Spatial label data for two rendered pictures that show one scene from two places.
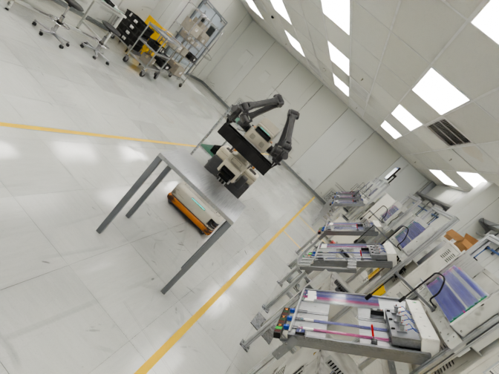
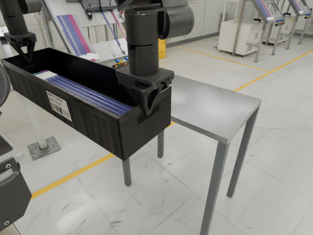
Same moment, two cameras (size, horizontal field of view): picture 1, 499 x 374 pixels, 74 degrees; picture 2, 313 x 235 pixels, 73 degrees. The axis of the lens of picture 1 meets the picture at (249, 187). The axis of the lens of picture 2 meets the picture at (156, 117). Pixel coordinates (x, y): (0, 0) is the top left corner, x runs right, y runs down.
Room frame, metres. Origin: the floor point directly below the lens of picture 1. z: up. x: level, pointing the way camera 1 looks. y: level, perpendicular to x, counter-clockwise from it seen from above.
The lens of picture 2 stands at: (3.27, 0.82, 1.34)
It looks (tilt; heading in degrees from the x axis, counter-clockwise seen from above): 33 degrees down; 220
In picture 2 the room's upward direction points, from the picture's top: straight up
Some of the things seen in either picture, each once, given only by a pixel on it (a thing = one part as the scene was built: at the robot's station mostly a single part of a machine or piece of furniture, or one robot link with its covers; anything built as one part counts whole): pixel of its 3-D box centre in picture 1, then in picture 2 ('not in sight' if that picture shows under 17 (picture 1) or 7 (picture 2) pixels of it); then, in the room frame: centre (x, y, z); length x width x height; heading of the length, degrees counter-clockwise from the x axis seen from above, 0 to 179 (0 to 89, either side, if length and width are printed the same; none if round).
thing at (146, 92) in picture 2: not in sight; (142, 93); (2.98, 0.54, 1.14); 0.07 x 0.07 x 0.09; 1
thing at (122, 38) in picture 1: (131, 33); not in sight; (7.50, 4.40, 0.38); 0.65 x 0.46 x 0.75; 84
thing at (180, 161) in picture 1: (174, 217); (180, 149); (2.34, 0.26, 0.40); 0.70 x 0.45 x 0.80; 90
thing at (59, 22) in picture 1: (63, 21); not in sight; (4.54, 3.58, 0.31); 0.52 x 0.49 x 0.62; 171
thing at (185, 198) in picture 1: (202, 202); not in sight; (3.56, 0.27, 0.16); 0.67 x 0.64 x 0.25; 0
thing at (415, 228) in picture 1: (413, 237); not in sight; (3.28, -1.50, 1.52); 0.51 x 0.13 x 0.27; 171
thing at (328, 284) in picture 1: (332, 319); not in sight; (3.32, -1.63, 0.31); 0.70 x 0.65 x 0.62; 171
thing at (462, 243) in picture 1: (460, 237); not in sight; (3.34, -1.81, 1.82); 0.68 x 0.30 x 0.20; 171
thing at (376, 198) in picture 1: (360, 214); not in sight; (7.96, -2.37, 0.95); 1.36 x 0.82 x 1.90; 81
